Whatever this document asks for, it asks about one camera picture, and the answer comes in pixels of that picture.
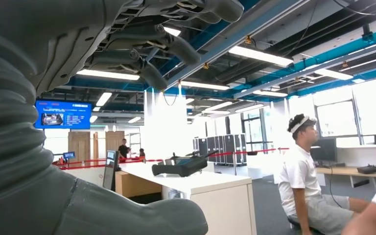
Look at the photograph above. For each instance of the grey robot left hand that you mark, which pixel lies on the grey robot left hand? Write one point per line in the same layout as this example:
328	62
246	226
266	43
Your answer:
45	32

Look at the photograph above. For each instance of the long ceiling light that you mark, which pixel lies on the long ceiling light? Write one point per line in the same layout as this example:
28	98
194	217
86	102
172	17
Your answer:
104	99
261	55
270	93
204	85
249	108
334	74
108	75

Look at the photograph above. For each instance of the wooden door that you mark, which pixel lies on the wooden door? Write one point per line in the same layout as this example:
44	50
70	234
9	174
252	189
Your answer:
79	146
113	141

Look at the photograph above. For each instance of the small blue sign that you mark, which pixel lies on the small blue sign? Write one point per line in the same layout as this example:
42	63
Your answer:
69	155

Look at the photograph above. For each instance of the slim black display kiosk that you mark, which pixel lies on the slim black display kiosk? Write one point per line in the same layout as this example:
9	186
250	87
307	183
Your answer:
110	172

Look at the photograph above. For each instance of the red barrier belt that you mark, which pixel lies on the red barrier belt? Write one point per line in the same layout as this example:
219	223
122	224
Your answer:
259	151
152	160

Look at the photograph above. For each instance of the black handheld controller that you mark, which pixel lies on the black handheld controller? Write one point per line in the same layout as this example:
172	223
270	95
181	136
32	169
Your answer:
181	168

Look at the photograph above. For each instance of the black equipment case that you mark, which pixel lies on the black equipment case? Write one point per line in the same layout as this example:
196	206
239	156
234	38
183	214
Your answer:
202	146
235	149
211	147
219	149

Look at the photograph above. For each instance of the chrome stanchion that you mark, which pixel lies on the chrome stanchion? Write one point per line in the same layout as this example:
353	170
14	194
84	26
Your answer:
235	163

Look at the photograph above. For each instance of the white head-worn headset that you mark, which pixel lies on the white head-worn headset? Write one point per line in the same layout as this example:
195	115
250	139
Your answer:
300	125

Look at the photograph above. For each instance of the wooden office desk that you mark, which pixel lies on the wooden office desk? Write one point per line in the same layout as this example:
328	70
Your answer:
340	171

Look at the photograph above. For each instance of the white partition counter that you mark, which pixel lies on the white partition counter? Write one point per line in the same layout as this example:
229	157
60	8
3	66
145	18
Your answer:
363	155

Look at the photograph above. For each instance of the black desktop device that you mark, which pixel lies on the black desktop device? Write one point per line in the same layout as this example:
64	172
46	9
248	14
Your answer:
369	169

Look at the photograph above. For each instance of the blue wall display screen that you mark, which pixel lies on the blue wall display screen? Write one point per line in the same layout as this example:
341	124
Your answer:
63	113

